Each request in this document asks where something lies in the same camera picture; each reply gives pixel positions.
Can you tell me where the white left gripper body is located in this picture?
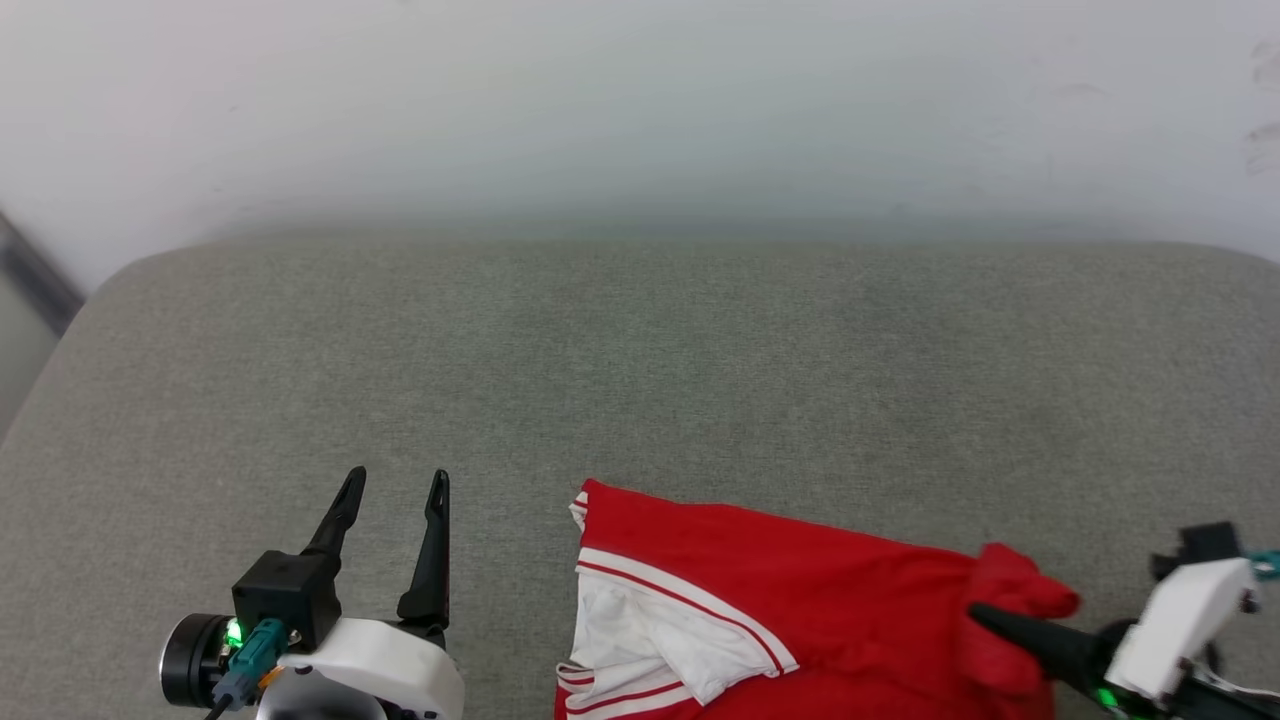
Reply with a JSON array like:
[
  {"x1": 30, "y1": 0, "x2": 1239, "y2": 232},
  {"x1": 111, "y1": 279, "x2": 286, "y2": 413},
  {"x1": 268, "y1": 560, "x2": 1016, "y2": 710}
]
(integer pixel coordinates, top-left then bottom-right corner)
[{"x1": 278, "y1": 616, "x2": 467, "y2": 720}]

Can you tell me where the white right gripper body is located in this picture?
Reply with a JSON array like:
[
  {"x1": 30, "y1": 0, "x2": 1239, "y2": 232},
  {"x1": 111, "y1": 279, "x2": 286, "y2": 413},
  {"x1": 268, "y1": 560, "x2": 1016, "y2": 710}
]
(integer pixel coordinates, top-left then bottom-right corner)
[{"x1": 1092, "y1": 557, "x2": 1258, "y2": 720}]

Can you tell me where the red and white garment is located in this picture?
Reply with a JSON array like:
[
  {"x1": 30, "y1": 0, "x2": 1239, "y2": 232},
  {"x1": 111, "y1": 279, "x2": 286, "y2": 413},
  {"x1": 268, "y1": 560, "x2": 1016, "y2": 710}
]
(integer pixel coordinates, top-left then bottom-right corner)
[{"x1": 555, "y1": 478, "x2": 1083, "y2": 720}]

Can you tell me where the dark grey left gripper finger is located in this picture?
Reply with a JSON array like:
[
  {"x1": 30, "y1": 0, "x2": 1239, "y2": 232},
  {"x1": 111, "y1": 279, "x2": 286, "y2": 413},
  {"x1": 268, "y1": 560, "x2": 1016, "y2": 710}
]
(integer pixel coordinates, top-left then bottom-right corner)
[
  {"x1": 396, "y1": 468, "x2": 452, "y2": 635},
  {"x1": 300, "y1": 466, "x2": 368, "y2": 561}
]

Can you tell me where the dark grey baseboard strip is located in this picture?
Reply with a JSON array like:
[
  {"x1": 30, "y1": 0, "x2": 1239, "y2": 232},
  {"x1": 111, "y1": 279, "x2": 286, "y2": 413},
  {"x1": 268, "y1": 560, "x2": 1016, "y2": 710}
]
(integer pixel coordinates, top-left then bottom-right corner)
[{"x1": 0, "y1": 212, "x2": 87, "y2": 338}]

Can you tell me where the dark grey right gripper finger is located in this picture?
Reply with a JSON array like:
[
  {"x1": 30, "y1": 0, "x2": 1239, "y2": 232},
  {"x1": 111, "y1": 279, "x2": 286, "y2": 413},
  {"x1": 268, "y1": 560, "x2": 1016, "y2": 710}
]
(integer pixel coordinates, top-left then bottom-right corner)
[{"x1": 967, "y1": 602, "x2": 1114, "y2": 693}]

